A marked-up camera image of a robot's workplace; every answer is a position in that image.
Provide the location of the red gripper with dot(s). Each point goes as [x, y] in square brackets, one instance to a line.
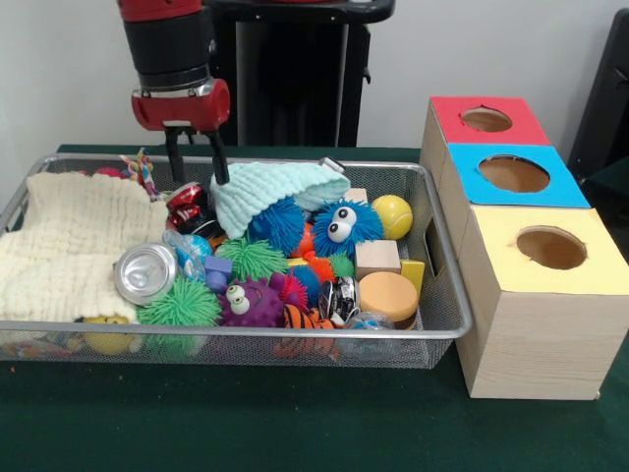
[182, 108]

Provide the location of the red black packet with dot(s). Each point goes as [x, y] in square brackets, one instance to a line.
[187, 205]

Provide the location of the clear blue plastic packet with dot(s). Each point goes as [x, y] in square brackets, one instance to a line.
[189, 254]

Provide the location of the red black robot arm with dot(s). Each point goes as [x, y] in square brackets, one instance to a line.
[169, 44]

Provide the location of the clear mesh bin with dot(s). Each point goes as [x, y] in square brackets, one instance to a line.
[437, 295]

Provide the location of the wooden box with three holes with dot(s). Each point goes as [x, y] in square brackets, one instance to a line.
[536, 324]

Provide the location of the mint green knit cloth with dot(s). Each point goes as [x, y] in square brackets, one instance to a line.
[270, 187]

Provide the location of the small green spiky ball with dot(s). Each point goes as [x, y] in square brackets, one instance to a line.
[256, 260]

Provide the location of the silver can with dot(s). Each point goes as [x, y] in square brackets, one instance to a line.
[145, 273]

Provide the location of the cream waffle cloth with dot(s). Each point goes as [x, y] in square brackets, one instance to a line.
[74, 236]

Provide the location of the large green spiky ball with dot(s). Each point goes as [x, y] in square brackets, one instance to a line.
[179, 305]

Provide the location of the purple spiky ball with eyes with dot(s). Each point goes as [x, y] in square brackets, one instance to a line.
[254, 305]

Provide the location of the blue fuzzy ball with eyes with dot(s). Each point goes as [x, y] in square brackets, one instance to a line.
[346, 228]

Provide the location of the orange tiger striped toy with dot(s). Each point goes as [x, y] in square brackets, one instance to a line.
[307, 318]

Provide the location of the yellow ball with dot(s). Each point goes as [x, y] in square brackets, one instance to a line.
[392, 216]

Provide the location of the wooden cube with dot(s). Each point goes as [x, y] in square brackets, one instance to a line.
[377, 258]

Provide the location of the round wooden disc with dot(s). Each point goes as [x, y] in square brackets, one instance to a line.
[388, 295]

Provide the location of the yellow block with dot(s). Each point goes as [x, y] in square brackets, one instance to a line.
[413, 275]

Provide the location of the black chair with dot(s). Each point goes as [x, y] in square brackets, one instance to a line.
[604, 108]

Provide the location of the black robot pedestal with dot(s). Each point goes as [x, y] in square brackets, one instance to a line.
[295, 79]

